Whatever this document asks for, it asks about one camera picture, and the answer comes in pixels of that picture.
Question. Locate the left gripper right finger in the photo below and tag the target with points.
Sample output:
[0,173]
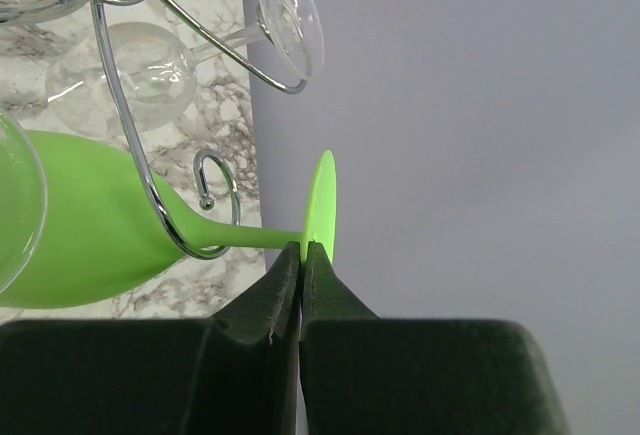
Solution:
[365,374]

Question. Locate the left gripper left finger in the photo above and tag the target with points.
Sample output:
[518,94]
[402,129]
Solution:
[231,373]

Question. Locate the clear wine glass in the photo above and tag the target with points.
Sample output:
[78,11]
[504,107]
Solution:
[23,199]
[158,72]

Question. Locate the chrome wine glass rack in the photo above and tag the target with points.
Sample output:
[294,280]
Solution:
[259,58]

